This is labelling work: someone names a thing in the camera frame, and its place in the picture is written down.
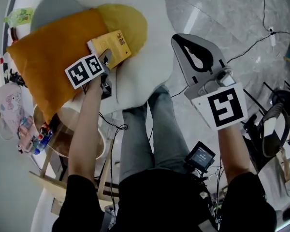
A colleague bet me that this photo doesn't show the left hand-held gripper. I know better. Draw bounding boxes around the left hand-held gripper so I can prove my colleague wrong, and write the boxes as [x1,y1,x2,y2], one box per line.
[64,48,113,98]

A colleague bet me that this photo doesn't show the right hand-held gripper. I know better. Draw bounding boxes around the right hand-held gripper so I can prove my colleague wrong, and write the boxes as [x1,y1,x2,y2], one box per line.
[171,33,247,131]

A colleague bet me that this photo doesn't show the yellow book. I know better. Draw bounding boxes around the yellow book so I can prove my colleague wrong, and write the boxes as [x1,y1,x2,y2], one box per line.
[87,29,132,70]

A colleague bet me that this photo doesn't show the white fried-egg shaped cushion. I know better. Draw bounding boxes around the white fried-egg shaped cushion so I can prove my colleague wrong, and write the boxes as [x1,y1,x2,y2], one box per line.
[58,0,175,111]

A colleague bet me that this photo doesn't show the person's right forearm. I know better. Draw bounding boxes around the person's right forearm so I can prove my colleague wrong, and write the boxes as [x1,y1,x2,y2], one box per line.
[217,124,254,186]

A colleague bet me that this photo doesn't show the person's left forearm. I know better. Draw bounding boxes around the person's left forearm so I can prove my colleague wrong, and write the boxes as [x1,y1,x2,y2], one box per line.
[67,77,105,186]

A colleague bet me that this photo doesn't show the round wooden side table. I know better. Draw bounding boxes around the round wooden side table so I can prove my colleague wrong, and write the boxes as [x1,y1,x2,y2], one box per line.
[29,106,116,204]

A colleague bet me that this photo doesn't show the orange cushion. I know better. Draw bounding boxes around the orange cushion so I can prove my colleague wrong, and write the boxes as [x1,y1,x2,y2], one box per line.
[6,8,112,125]

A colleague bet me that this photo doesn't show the grey cushion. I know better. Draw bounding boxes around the grey cushion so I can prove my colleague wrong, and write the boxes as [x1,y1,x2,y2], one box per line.
[30,0,87,32]

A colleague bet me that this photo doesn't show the white power strip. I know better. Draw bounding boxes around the white power strip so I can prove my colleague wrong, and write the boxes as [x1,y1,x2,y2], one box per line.
[269,27,276,47]

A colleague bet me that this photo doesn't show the person's grey jeans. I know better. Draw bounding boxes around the person's grey jeans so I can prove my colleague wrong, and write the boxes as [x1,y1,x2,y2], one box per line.
[119,86,192,184]

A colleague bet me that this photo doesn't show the black toy figure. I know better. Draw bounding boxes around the black toy figure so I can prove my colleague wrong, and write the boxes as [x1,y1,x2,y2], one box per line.
[4,68,27,88]

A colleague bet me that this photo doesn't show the small black monitor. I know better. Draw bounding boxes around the small black monitor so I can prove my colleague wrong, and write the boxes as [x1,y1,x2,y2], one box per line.
[184,141,217,176]

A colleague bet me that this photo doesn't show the small red-capped cola bottle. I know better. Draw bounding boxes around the small red-capped cola bottle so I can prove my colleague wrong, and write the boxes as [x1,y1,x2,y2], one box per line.
[40,121,51,135]

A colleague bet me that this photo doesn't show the green plastic bottle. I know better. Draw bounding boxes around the green plastic bottle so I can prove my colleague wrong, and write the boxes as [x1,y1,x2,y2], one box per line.
[3,7,34,25]

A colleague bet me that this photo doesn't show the blue-label water bottle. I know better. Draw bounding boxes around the blue-label water bottle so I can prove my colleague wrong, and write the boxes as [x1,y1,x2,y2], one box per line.
[33,131,53,155]

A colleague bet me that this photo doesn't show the white pouch with cartoon print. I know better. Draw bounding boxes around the white pouch with cartoon print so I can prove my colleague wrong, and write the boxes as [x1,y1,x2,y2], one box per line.
[0,83,25,140]

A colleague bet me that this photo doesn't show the black round chair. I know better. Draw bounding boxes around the black round chair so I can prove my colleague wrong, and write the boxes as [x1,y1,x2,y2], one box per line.
[241,81,290,158]

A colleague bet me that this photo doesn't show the pink flask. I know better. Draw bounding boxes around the pink flask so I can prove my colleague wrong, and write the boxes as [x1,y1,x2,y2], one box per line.
[16,116,39,154]

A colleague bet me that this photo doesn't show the white round basket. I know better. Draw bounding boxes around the white round basket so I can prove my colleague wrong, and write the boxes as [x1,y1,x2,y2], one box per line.
[0,100,14,140]

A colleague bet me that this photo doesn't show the person's black shirt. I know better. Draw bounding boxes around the person's black shirt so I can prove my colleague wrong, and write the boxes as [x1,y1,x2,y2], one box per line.
[52,169,278,232]

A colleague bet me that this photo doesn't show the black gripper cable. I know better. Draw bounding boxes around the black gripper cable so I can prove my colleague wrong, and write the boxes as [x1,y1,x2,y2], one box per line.
[98,111,129,203]

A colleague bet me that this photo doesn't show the black floor cable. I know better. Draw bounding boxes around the black floor cable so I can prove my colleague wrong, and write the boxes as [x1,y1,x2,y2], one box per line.
[226,0,290,65]

